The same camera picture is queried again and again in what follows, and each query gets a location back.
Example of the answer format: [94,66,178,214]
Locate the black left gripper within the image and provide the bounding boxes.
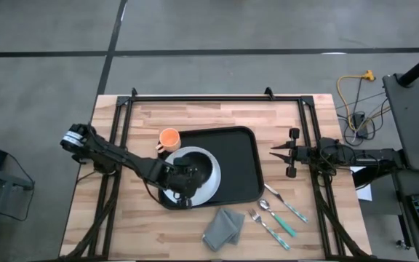
[164,155,204,210]

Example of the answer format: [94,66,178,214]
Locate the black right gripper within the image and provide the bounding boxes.
[268,127,319,178]

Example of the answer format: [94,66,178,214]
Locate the black bowl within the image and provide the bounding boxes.
[178,151,214,185]

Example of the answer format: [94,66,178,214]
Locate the white round plate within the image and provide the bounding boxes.
[162,146,222,207]

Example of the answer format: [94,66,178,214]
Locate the grey cloth napkin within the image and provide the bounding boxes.
[201,207,246,253]

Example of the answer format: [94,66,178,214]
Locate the spoon with green handle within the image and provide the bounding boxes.
[258,199,298,239]

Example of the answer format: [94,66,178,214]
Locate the fork with teal patterned handle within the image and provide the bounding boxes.
[248,208,291,251]

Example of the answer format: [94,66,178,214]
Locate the black plastic serving tray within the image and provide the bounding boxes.
[157,125,266,211]

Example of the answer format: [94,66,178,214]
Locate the orange mug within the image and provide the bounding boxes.
[154,127,183,154]

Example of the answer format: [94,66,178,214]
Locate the black power adapter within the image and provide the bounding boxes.
[351,111,370,140]

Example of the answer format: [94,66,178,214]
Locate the white paper sheet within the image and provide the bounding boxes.
[349,165,373,202]

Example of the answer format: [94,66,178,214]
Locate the grey side table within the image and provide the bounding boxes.
[382,74,419,172]

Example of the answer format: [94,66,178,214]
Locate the grey metal stand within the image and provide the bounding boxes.
[0,163,36,262]

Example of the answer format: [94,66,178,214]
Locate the knife with teal patterned handle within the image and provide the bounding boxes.
[263,183,309,224]

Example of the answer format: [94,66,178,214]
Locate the black metal table frame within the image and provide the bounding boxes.
[58,87,374,261]

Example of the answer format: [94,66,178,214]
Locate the black floor cable bundle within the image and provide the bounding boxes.
[335,78,392,146]

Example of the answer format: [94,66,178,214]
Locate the yellow extension cord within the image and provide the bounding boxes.
[336,69,377,127]

